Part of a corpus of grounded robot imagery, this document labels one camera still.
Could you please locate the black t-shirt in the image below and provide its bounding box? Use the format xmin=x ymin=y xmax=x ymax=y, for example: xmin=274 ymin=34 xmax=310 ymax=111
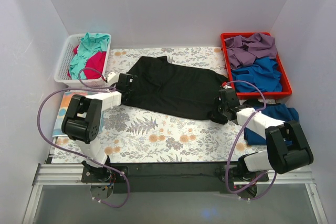
xmin=124 ymin=56 xmax=228 ymax=124

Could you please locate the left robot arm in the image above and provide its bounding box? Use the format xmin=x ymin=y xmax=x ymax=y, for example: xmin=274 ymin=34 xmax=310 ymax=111
xmin=61 ymin=73 xmax=138 ymax=182

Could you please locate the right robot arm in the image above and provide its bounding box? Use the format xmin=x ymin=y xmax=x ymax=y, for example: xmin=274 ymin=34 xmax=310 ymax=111
xmin=211 ymin=86 xmax=314 ymax=181

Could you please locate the magenta t-shirt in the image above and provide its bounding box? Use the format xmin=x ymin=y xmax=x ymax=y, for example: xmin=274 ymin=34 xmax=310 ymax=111
xmin=68 ymin=43 xmax=107 ymax=80

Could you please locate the blue t-shirt in bin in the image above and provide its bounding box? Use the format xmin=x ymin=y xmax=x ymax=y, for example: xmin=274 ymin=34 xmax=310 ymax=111
xmin=232 ymin=57 xmax=282 ymax=92

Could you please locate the folded blue t-shirt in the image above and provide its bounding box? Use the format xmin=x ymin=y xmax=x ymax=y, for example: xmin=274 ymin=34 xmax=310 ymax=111
xmin=243 ymin=99 xmax=299 ymax=146

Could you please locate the teal t-shirt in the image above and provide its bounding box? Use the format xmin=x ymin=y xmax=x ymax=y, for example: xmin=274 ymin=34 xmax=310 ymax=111
xmin=68 ymin=33 xmax=111 ymax=80

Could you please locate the purple t-shirt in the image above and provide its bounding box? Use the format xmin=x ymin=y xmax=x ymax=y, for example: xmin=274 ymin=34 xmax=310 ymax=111
xmin=224 ymin=33 xmax=278 ymax=70

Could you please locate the red plastic bin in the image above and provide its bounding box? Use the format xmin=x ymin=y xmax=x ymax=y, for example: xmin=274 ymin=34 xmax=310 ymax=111
xmin=220 ymin=32 xmax=292 ymax=100

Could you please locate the colourful checked towel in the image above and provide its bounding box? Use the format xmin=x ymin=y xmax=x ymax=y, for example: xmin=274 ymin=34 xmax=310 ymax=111
xmin=52 ymin=90 xmax=95 ymax=137

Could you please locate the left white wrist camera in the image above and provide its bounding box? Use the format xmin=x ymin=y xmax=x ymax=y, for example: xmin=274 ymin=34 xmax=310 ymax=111
xmin=105 ymin=71 xmax=119 ymax=84

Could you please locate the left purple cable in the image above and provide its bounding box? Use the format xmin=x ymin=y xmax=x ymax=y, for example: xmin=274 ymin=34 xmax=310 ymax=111
xmin=36 ymin=68 xmax=131 ymax=208

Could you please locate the purple cable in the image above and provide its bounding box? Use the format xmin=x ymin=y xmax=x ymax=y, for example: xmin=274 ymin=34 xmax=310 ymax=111
xmin=225 ymin=81 xmax=278 ymax=199
xmin=36 ymin=68 xmax=131 ymax=208

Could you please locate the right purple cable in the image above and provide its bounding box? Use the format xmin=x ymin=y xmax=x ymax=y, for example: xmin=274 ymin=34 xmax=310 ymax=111
xmin=225 ymin=81 xmax=278 ymax=199

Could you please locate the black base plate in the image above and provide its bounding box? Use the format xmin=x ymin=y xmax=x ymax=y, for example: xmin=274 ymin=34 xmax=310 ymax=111
xmin=81 ymin=161 xmax=271 ymax=195

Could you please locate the aluminium rail frame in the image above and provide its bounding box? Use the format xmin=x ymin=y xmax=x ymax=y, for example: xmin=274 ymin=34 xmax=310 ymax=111
xmin=23 ymin=164 xmax=328 ymax=223

